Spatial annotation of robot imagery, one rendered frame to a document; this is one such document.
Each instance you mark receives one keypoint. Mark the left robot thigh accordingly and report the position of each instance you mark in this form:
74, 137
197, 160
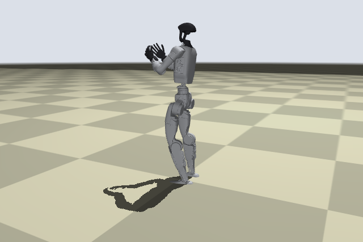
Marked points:
171, 121

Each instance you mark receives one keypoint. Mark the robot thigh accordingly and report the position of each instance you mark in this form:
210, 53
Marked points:
171, 121
184, 123

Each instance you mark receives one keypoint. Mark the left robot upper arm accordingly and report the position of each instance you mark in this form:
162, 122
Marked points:
176, 52

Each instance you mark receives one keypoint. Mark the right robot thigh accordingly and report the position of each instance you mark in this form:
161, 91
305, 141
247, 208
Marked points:
184, 123

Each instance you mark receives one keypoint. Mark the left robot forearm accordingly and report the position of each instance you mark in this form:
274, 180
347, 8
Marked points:
155, 64

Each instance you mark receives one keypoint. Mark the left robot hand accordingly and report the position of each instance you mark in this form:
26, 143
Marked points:
149, 54

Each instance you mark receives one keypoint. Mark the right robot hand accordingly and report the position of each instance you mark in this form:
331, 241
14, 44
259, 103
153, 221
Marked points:
159, 53

